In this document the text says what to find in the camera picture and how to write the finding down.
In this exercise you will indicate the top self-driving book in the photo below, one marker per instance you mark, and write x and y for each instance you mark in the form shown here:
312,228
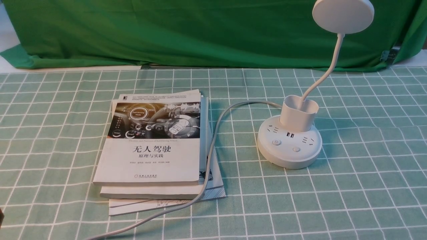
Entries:
153,140

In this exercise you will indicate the dark object at left edge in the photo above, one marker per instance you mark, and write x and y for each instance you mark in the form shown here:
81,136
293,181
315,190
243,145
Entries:
2,216

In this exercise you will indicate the metal clip on backdrop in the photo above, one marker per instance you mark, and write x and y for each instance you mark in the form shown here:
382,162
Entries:
389,56

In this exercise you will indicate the green backdrop cloth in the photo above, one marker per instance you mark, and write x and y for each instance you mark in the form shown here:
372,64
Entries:
197,33

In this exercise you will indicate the green checked tablecloth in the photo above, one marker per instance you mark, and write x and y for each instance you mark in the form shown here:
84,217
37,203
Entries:
369,181

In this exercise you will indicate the white desk lamp with socket base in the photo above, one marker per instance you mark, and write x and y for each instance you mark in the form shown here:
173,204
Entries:
291,140

